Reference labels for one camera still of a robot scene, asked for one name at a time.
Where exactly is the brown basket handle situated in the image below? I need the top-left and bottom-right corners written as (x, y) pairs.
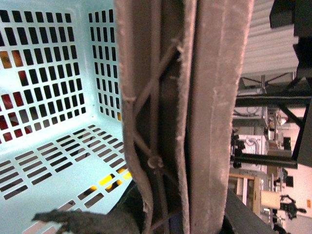
top-left (114, 0), bottom-right (254, 234)

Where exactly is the light blue plastic basket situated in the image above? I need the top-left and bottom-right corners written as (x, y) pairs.
top-left (0, 0), bottom-right (132, 234)

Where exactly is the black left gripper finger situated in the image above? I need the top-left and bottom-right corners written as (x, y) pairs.
top-left (31, 209), bottom-right (140, 234)

